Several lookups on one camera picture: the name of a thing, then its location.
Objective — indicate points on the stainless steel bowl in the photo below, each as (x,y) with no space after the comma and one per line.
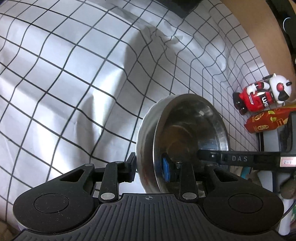
(185,120)

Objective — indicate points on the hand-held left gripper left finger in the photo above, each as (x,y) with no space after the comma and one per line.
(129,169)

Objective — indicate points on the red snack bag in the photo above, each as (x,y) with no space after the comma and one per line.
(261,122)

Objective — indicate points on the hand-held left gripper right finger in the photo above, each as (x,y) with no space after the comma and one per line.
(165,166)

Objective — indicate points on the white checkered tablecloth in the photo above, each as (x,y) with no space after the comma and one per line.
(57,69)

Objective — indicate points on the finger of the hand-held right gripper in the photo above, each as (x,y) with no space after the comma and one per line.
(212,157)

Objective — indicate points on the panda robot toy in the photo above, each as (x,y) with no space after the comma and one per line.
(256,99)

